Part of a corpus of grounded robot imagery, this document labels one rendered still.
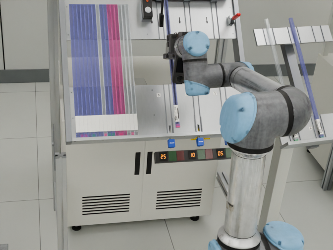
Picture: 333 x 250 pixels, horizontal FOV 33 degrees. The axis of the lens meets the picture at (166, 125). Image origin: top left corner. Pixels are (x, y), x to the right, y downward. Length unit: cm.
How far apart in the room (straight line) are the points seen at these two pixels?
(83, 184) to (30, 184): 57
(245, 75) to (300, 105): 32
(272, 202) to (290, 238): 97
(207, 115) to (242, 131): 82
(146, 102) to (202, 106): 21
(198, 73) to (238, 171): 40
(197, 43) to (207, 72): 9
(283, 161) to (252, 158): 107
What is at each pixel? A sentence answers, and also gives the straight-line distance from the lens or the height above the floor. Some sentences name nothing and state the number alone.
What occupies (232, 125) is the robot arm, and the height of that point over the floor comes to 113.
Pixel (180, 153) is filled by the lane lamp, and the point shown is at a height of 66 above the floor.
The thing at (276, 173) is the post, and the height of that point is 43.
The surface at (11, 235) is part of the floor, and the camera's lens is 273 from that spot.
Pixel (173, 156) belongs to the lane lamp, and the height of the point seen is 65.
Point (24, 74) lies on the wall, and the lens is 404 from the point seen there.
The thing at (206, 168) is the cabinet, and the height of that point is 34.
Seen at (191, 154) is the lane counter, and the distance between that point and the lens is 209.
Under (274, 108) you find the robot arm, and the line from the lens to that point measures 135.
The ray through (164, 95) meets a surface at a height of 83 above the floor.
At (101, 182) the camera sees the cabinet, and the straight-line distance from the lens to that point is 252.
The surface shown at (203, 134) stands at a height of 73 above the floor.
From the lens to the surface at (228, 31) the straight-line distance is 225.
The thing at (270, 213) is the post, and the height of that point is 22.
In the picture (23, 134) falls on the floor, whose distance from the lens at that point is 346.
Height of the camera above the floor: 178
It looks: 30 degrees down
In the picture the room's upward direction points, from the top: 5 degrees clockwise
